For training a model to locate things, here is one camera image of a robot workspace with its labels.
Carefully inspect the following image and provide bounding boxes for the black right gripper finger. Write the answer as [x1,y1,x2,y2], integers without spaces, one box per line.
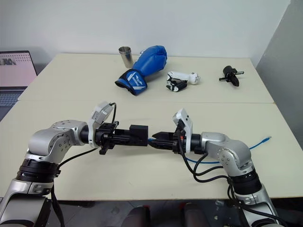
[151,131,176,140]
[151,139,175,150]

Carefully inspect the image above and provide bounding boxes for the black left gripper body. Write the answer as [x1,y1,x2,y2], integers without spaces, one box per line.
[95,121,119,156]

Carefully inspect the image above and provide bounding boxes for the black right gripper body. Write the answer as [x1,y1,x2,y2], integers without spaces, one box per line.
[172,120,188,155]

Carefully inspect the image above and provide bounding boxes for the small black box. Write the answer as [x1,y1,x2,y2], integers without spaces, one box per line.
[129,124,149,146]

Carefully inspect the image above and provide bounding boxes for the blue Ethernet cable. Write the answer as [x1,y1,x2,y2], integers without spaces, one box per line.
[147,136,272,165]

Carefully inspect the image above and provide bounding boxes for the white robotic hand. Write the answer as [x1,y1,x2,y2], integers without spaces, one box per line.
[165,70,202,93]

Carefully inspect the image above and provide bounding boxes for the blue boxing glove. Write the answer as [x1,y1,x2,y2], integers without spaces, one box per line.
[114,45,168,96]

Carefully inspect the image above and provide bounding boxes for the stacked steel cups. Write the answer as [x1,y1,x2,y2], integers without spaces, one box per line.
[118,46,134,68]

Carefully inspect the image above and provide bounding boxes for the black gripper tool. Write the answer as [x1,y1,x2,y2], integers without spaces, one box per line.
[219,65,245,88]

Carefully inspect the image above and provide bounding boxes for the open laptop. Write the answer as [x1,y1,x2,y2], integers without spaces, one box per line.
[0,50,38,107]

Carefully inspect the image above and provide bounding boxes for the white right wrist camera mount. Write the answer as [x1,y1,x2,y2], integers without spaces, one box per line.
[171,108,194,153]

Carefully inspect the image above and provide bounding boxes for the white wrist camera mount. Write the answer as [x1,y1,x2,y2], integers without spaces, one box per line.
[171,108,194,153]
[87,101,114,149]

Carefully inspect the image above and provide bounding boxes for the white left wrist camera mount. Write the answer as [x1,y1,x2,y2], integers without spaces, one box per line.
[87,101,114,149]

